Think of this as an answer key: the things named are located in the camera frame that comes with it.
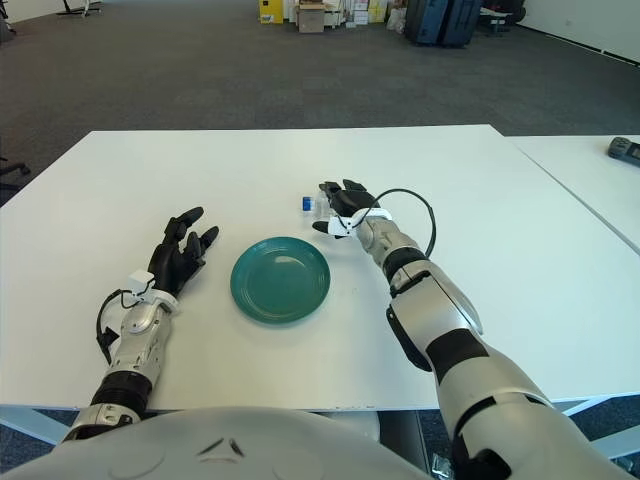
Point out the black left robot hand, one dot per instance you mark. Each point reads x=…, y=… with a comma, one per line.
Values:
x=172, y=262

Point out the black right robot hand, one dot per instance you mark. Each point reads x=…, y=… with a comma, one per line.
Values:
x=352, y=202

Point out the clear plastic water bottle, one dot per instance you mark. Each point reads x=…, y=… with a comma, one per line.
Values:
x=306, y=204

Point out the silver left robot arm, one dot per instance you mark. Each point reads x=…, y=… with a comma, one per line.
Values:
x=140, y=320

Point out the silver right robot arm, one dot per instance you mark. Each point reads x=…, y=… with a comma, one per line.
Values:
x=450, y=310

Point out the round green plate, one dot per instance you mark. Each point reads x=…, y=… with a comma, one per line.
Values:
x=280, y=285

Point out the white plastic bag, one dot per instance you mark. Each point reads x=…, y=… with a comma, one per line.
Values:
x=396, y=21

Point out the white shelf with cartons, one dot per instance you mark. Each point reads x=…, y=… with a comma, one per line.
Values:
x=345, y=12

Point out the black suitcase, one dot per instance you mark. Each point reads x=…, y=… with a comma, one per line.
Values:
x=411, y=20

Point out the dark blue suitcase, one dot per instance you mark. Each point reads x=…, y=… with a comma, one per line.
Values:
x=431, y=22
x=462, y=22

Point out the grey robot torso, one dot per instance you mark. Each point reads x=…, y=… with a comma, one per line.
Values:
x=300, y=450

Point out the small white side table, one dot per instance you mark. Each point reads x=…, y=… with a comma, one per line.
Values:
x=494, y=16

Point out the black swivel chair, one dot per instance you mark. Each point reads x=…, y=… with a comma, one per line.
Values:
x=515, y=10

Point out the black chair base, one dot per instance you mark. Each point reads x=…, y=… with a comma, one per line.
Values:
x=80, y=7

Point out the black handheld device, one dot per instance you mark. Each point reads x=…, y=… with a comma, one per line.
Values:
x=625, y=150

